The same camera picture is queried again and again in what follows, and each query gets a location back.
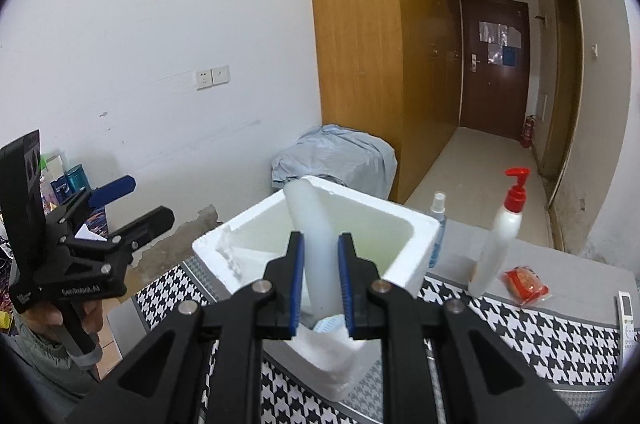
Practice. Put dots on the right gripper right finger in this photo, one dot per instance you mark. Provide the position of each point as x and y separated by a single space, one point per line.
441 362

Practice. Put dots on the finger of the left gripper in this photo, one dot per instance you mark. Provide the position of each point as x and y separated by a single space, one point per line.
144 230
112 191

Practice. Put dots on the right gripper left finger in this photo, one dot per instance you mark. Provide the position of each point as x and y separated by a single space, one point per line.
204 363

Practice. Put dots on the white red pump bottle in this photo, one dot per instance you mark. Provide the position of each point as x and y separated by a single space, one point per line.
502 234

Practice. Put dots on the red snack packet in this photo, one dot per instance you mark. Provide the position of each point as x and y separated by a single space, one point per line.
525 286

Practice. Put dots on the blue item in box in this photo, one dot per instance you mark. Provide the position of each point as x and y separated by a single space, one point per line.
330 324

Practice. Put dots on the white styrofoam box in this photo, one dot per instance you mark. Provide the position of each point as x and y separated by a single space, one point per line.
398 240

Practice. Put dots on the houndstooth patterned mat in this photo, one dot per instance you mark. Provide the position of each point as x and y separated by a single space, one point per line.
560 351

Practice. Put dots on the white remote control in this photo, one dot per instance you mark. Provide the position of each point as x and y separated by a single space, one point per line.
626 315

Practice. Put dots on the light blue cloth bundle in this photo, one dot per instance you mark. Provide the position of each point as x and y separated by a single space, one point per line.
345 156

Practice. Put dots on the red fire extinguisher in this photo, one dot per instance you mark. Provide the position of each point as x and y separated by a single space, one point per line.
527 135

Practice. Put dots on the wooden side door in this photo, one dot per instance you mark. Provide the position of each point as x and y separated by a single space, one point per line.
568 88

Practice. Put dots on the wooden wardrobe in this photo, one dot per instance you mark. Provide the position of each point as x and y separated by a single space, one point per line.
392 68

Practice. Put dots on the dark brown entrance door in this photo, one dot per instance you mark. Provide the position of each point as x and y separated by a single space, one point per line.
496 66

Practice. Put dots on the wall socket plate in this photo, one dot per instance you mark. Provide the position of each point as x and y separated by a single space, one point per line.
203 79

